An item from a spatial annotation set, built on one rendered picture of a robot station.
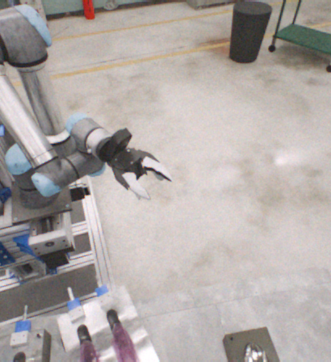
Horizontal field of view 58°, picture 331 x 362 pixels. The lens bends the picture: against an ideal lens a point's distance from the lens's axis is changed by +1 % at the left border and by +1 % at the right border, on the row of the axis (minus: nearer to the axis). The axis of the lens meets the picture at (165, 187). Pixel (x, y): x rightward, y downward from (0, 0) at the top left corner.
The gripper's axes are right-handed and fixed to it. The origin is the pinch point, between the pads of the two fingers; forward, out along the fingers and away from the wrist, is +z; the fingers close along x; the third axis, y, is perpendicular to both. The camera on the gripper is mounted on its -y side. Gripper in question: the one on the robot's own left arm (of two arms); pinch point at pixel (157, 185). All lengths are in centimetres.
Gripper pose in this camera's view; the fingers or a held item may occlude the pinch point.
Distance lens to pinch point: 69.5
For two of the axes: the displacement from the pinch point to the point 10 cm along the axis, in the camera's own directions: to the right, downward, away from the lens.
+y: 0.8, 5.7, 8.2
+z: 7.0, 5.6, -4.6
